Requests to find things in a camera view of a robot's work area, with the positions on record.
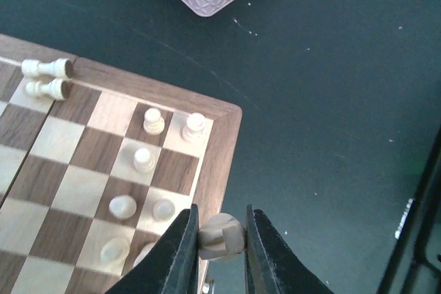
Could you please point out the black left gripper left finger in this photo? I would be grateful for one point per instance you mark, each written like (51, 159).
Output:
(172, 264)

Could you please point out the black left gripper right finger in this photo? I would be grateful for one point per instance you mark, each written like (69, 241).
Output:
(270, 264)

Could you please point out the light wooden king piece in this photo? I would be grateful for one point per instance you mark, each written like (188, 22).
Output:
(222, 236)

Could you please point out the light chess pieces pile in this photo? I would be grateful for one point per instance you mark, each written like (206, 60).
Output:
(106, 171)

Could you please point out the wooden chess board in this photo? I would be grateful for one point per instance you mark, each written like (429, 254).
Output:
(22, 121)

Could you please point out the black mounting rail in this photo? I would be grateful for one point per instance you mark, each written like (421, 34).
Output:
(414, 265)

